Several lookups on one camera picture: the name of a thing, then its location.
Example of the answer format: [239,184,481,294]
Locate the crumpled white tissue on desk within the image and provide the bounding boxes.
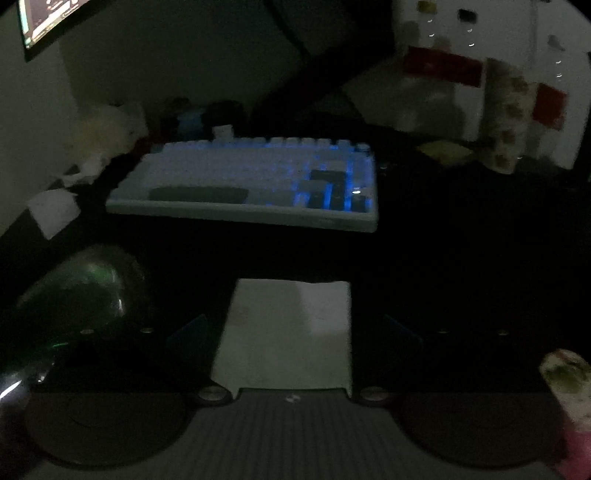
[58,156,110,188]

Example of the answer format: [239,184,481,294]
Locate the white paper tissue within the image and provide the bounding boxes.
[211,279,352,395]

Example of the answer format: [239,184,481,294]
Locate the yellow sponge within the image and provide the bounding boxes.
[420,141,472,164]

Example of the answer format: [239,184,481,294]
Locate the dark metal bowl container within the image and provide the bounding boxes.
[1,248,144,412]

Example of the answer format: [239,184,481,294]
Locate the pink patterned cloth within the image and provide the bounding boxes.
[540,350,590,479]

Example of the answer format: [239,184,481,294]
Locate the white backlit mechanical keyboard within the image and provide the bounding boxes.
[106,137,378,232]

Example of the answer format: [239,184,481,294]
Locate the white shelf unit with bottles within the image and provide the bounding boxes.
[394,1,590,173]

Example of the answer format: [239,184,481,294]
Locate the patterned cup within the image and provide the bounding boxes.
[479,58,538,174]

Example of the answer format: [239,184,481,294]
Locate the curved computer monitor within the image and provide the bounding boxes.
[16,0,112,63]

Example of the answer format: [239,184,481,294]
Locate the white square paper note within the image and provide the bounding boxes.
[27,189,80,240]

